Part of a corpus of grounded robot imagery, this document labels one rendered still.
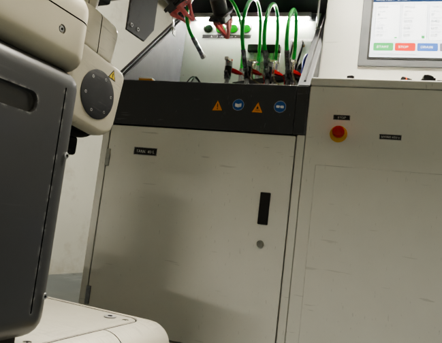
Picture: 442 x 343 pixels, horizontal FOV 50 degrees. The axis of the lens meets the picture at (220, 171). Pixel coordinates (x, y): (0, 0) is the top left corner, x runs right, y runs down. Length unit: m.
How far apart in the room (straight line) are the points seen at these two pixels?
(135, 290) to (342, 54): 1.12
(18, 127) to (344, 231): 1.03
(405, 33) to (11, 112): 1.51
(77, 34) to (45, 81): 0.10
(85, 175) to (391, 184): 2.64
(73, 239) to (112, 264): 2.03
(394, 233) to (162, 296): 0.74
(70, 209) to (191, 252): 2.15
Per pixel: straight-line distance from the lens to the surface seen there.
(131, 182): 1.63
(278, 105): 1.53
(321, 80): 1.54
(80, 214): 3.68
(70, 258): 3.68
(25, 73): 0.69
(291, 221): 1.47
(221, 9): 1.82
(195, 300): 1.55
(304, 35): 2.19
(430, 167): 1.49
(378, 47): 1.86
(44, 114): 0.71
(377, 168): 1.48
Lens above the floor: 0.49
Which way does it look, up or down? 6 degrees up
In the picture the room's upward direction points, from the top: 7 degrees clockwise
